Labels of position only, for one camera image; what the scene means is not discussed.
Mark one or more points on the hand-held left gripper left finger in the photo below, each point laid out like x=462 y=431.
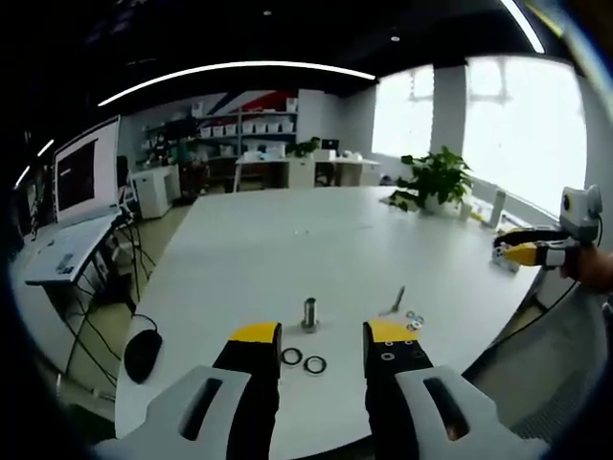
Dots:
x=239 y=383

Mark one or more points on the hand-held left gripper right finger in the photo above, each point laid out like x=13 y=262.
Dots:
x=397 y=383

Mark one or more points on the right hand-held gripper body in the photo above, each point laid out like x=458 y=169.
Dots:
x=580 y=211

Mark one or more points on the metal threaded stud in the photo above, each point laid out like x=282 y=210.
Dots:
x=310 y=311

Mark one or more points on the person's right hand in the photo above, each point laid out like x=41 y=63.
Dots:
x=596 y=268

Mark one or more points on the small white box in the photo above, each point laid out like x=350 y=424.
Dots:
x=504 y=261

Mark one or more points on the small metal tool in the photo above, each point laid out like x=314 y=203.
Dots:
x=395 y=301

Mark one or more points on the black round object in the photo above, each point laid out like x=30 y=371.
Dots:
x=143 y=355

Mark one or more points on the grey mesh chair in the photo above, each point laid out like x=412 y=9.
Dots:
x=551 y=359

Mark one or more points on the green potted plant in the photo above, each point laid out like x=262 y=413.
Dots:
x=438 y=179

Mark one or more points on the white cabinet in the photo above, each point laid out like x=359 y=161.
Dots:
x=152 y=191

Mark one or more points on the white side desk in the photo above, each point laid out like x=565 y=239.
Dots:
x=72 y=249

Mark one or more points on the white background desk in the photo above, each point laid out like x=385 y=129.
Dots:
x=306 y=170

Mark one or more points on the storage shelf with white bins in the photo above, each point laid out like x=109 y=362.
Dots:
x=249 y=127

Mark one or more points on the large monitor screen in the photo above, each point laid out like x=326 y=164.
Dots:
x=86 y=172

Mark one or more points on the long ceiling light strip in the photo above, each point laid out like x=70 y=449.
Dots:
x=230 y=72

